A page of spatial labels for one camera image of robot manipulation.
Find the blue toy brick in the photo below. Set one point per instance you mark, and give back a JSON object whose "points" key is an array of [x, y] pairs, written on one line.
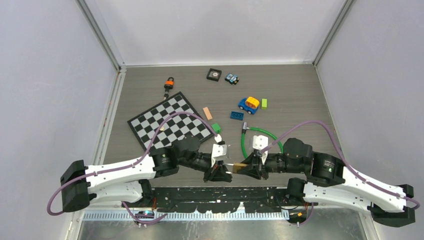
{"points": [[237, 115]]}

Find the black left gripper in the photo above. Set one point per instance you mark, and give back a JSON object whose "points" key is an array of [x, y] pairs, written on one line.
{"points": [[217, 173]]}

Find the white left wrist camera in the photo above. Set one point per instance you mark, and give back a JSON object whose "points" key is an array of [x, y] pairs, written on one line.
{"points": [[219, 150]]}

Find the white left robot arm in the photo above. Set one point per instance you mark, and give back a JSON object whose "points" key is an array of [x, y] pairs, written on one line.
{"points": [[128, 181]]}

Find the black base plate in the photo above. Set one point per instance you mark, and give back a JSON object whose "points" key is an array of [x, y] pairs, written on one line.
{"points": [[257, 199]]}

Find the blue yellow toy car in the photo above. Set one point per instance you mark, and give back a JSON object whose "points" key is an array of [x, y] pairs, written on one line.
{"points": [[249, 104]]}

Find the aluminium frame rail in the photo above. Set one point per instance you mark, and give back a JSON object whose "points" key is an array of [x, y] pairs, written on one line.
{"points": [[107, 121]]}

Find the green toy brick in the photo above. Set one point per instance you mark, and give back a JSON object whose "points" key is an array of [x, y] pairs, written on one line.
{"points": [[216, 127]]}

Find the black square box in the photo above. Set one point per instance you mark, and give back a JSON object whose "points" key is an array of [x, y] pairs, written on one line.
{"points": [[214, 74]]}

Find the small wooden block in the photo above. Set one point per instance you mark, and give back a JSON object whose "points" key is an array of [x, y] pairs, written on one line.
{"points": [[207, 113]]}

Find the lime green block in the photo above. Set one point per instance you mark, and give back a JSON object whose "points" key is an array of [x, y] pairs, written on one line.
{"points": [[264, 103]]}

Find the brass padlock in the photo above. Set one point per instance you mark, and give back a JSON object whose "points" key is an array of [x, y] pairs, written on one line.
{"points": [[236, 167]]}

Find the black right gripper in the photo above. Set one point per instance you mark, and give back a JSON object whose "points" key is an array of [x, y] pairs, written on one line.
{"points": [[255, 167]]}

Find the orange black padlock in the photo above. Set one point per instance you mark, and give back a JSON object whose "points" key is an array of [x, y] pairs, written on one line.
{"points": [[169, 84]]}

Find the blue owl toy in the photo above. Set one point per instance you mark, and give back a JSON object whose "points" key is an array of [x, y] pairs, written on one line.
{"points": [[232, 79]]}

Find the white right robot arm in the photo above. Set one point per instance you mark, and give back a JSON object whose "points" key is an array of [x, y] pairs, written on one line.
{"points": [[328, 182]]}

